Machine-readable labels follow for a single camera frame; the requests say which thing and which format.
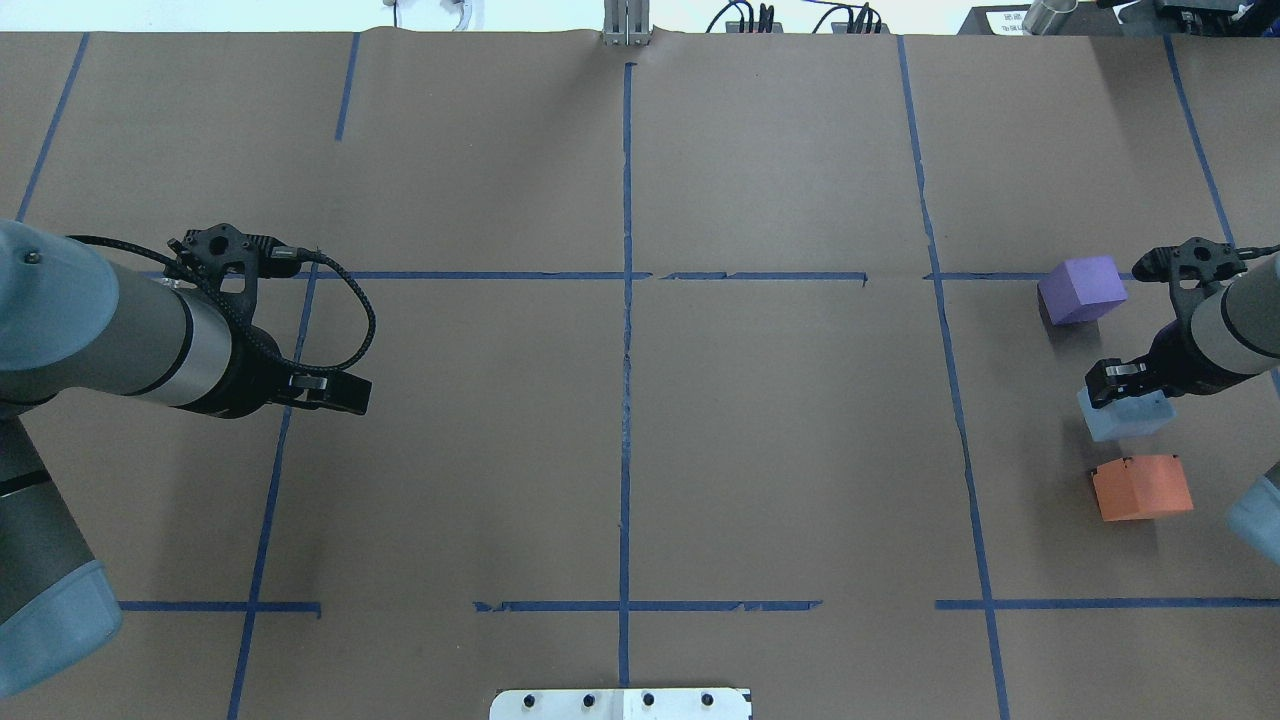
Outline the silver metal cup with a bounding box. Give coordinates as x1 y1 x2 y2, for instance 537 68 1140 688
1021 0 1079 36

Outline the light blue foam block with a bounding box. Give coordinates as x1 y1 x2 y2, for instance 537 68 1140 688
1076 388 1178 442

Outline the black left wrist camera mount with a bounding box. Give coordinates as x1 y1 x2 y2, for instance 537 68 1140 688
166 224 302 302

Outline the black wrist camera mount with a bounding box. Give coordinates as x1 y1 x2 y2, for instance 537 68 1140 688
166 224 302 302
1132 237 1248 318

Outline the black braided cable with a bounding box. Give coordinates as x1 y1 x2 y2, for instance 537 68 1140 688
68 234 378 373

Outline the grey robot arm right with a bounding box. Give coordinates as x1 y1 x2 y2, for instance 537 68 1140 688
1076 243 1279 442

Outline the black box with label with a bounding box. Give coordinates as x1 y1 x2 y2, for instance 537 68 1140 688
956 4 1030 37

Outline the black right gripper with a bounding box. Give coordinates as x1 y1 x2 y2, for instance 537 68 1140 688
1085 325 1226 409

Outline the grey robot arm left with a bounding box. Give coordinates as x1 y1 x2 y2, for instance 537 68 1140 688
1 219 378 698

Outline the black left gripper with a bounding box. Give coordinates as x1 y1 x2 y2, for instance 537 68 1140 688
215 327 372 419

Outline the orange foam block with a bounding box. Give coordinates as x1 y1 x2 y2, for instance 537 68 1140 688
1089 454 1196 521

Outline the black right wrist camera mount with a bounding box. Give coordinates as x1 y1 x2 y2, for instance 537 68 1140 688
1132 237 1248 318

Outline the purple foam block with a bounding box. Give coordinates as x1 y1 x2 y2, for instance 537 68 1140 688
1037 255 1129 325

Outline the white metal mounting plate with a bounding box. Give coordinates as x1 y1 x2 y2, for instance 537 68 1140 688
488 687 754 719

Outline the grey aluminium post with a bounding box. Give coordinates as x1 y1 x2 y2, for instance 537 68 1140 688
602 0 653 47

